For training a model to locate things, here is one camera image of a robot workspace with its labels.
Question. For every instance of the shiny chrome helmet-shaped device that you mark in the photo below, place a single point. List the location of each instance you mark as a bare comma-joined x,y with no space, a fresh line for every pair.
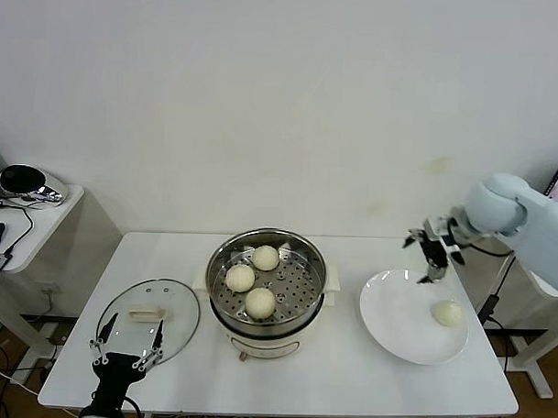
21,179

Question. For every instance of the white steamed baozi bun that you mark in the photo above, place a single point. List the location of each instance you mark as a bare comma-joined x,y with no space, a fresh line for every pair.
266,257
260,304
448,312
240,277

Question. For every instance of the cream electric cooking pot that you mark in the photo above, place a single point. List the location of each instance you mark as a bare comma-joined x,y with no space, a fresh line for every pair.
260,343

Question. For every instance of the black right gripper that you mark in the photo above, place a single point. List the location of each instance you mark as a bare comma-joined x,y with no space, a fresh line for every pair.
445,231

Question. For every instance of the white wall socket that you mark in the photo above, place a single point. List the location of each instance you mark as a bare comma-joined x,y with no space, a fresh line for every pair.
49,287

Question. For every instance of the white round plate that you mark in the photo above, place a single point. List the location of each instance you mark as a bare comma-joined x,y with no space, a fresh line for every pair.
394,323

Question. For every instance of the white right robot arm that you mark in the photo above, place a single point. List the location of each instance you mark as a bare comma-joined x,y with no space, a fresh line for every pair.
494,203

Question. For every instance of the stainless steel steamer basket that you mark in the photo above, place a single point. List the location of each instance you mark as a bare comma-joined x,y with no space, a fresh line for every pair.
295,283

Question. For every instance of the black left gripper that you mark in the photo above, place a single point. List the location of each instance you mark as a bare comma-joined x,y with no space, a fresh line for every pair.
115,373

